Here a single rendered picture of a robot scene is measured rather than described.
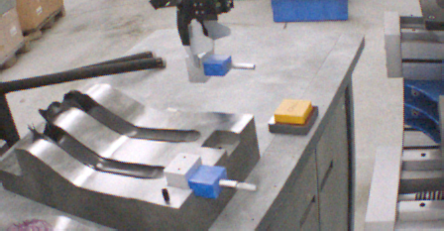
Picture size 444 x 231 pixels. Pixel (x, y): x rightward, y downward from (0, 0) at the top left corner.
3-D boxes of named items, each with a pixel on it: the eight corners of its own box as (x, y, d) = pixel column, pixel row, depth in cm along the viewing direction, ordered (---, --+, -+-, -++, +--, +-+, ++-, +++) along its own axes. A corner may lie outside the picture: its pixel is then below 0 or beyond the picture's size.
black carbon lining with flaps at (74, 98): (208, 140, 90) (197, 89, 86) (160, 195, 78) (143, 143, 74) (68, 121, 106) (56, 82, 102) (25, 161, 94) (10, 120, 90)
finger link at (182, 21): (185, 47, 95) (181, 0, 93) (177, 47, 96) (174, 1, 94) (198, 43, 99) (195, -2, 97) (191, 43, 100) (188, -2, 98)
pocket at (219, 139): (243, 151, 88) (240, 132, 87) (229, 169, 84) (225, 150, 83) (219, 148, 90) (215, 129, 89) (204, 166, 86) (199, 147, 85)
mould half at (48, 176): (261, 158, 95) (250, 90, 89) (192, 251, 75) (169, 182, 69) (66, 130, 118) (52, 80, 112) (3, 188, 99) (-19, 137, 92)
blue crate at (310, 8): (349, 5, 411) (345, -19, 401) (348, 21, 376) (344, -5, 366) (279, 7, 429) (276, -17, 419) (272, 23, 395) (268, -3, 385)
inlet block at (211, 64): (262, 73, 101) (257, 48, 99) (251, 86, 98) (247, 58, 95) (201, 70, 107) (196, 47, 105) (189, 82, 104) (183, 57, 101)
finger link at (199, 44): (212, 72, 96) (208, 22, 93) (184, 71, 98) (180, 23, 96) (220, 68, 98) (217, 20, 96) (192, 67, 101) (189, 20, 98)
